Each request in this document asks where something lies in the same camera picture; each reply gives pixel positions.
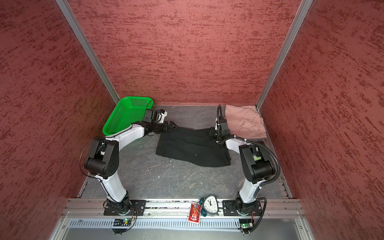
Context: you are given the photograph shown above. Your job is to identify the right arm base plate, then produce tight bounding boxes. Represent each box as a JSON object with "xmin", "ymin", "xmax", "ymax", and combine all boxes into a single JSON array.
[{"xmin": 222, "ymin": 198, "xmax": 262, "ymax": 217}]

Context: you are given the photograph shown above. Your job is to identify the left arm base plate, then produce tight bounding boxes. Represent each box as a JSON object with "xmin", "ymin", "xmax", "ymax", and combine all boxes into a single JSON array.
[{"xmin": 103, "ymin": 199, "xmax": 147, "ymax": 216}]

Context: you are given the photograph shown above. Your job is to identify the right aluminium corner post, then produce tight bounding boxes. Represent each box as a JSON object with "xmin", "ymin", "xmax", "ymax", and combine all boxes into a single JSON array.
[{"xmin": 256, "ymin": 0, "xmax": 313, "ymax": 113}]

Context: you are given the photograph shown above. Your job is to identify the pink shorts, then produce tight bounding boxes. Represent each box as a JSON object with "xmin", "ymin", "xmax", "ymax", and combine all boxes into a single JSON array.
[{"xmin": 225, "ymin": 105, "xmax": 267, "ymax": 139}]

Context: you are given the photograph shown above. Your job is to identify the green plastic basket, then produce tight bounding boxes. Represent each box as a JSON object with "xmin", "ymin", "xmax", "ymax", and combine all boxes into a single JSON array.
[{"xmin": 103, "ymin": 96, "xmax": 154, "ymax": 136}]

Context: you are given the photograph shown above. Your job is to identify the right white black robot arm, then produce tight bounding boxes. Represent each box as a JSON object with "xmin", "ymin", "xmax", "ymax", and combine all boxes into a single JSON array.
[{"xmin": 209, "ymin": 128, "xmax": 281, "ymax": 216}]

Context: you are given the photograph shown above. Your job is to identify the small circuit board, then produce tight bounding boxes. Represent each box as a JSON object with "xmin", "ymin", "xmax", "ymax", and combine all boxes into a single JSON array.
[
  {"xmin": 112, "ymin": 219, "xmax": 132, "ymax": 228},
  {"xmin": 239, "ymin": 219, "xmax": 255, "ymax": 231}
]

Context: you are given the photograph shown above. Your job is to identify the black shorts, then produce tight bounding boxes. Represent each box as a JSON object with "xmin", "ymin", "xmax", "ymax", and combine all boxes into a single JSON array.
[{"xmin": 156, "ymin": 128, "xmax": 231, "ymax": 168}]

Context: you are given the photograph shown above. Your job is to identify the red card packet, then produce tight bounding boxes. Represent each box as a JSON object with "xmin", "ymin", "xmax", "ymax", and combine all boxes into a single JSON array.
[{"xmin": 188, "ymin": 202, "xmax": 201, "ymax": 224}]

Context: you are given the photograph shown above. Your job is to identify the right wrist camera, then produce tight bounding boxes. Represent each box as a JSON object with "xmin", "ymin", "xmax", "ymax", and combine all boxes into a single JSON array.
[{"xmin": 215, "ymin": 118, "xmax": 231, "ymax": 139}]

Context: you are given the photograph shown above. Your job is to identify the right small circuit board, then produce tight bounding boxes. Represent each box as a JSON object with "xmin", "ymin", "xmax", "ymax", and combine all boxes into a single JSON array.
[{"xmin": 239, "ymin": 219, "xmax": 255, "ymax": 231}]

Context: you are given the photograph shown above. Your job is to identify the black corrugated cable hose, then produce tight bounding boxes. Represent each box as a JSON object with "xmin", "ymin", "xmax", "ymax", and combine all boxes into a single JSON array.
[{"xmin": 216, "ymin": 104, "xmax": 281, "ymax": 233}]

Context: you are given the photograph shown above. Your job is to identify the aluminium corner post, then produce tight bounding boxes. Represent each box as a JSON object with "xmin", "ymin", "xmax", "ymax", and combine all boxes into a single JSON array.
[
  {"xmin": 56, "ymin": 0, "xmax": 120, "ymax": 104},
  {"xmin": 256, "ymin": 0, "xmax": 313, "ymax": 113}
]

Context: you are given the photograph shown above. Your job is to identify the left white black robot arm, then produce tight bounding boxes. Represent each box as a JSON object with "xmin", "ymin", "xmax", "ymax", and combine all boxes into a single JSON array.
[{"xmin": 84, "ymin": 121, "xmax": 178, "ymax": 216}]

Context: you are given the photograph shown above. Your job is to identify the left small circuit board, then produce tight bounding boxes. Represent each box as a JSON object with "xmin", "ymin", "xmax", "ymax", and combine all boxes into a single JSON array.
[{"xmin": 112, "ymin": 219, "xmax": 132, "ymax": 228}]

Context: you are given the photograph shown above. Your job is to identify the white teal alarm clock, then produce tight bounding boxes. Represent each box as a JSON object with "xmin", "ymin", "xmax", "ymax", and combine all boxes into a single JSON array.
[{"xmin": 199, "ymin": 195, "xmax": 219, "ymax": 217}]

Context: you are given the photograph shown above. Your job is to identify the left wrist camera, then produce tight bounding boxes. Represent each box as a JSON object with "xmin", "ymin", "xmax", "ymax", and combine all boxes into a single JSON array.
[{"xmin": 142, "ymin": 109, "xmax": 168, "ymax": 124}]

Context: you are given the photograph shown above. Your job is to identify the aluminium front rail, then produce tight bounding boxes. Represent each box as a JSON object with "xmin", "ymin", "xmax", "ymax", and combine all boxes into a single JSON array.
[{"xmin": 50, "ymin": 198, "xmax": 315, "ymax": 240}]

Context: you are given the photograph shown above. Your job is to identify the left aluminium corner post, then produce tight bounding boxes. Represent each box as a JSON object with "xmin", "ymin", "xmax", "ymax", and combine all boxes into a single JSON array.
[{"xmin": 56, "ymin": 0, "xmax": 120, "ymax": 104}]

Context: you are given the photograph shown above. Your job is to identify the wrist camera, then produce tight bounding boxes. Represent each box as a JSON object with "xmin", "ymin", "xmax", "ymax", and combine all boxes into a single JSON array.
[
  {"xmin": 142, "ymin": 109, "xmax": 168, "ymax": 124},
  {"xmin": 215, "ymin": 118, "xmax": 231, "ymax": 139}
]

